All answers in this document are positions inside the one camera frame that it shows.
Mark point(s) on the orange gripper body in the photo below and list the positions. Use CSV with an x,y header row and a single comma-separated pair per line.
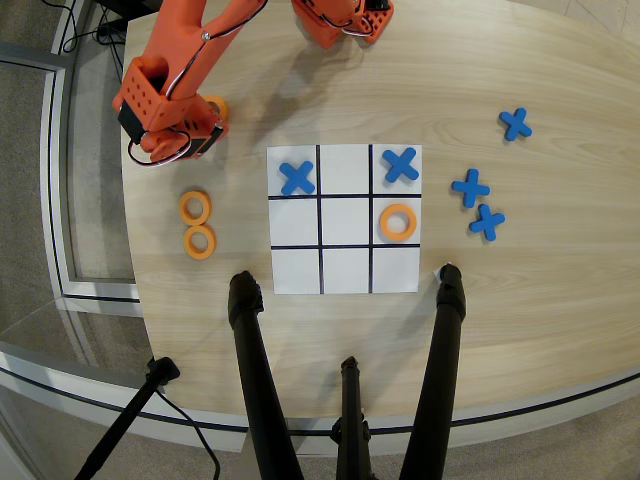
x,y
208,140

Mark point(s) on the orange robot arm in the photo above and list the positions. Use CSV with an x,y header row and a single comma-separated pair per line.
x,y
200,30

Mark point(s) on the blue foam cross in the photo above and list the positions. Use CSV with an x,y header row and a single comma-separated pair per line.
x,y
400,165
298,178
515,125
470,188
487,222

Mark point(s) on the white tic-tac-toe grid sheet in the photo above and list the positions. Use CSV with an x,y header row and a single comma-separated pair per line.
x,y
345,220

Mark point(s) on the slim black stand leg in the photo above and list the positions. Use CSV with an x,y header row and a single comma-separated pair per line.
x,y
125,425

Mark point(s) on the white sticker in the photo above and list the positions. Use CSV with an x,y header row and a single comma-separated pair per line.
x,y
437,274

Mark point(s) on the thin black tripod leg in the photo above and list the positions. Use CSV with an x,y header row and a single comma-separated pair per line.
x,y
351,410

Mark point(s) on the grey metal window frame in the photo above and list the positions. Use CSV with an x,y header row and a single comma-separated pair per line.
x,y
55,175

